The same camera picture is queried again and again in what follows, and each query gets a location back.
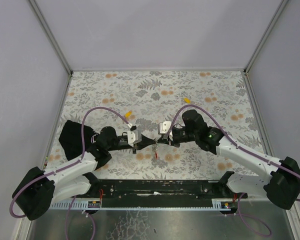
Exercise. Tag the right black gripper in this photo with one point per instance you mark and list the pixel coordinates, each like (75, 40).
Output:
(168, 140)

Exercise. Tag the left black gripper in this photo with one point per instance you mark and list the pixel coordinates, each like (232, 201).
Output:
(135, 145)

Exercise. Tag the keyring with red tag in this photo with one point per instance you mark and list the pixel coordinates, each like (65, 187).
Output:
(155, 149)

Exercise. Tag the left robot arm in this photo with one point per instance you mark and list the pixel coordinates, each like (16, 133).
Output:
(85, 151)

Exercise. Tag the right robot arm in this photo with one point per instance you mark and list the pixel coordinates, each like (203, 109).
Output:
(274, 178)

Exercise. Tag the left key with yellow tag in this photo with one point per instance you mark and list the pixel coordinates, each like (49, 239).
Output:
(128, 114)

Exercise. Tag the key with yellow tag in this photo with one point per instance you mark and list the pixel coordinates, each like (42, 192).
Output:
(128, 114)
(190, 101)

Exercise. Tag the floral mat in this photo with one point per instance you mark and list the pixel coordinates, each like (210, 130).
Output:
(101, 98)

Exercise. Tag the right key with yellow tag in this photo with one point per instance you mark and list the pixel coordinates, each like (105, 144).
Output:
(190, 101)

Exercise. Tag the black cloth bag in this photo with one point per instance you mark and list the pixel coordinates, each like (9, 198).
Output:
(71, 140)

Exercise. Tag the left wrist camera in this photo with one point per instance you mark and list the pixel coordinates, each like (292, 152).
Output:
(134, 136)

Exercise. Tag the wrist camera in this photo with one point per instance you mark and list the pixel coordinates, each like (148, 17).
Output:
(163, 130)
(134, 136)

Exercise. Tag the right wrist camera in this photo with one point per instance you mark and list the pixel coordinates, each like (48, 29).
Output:
(163, 130)

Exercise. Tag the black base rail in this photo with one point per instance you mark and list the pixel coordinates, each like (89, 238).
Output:
(154, 194)

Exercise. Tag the aluminium frame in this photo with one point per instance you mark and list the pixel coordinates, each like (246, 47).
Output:
(259, 37)

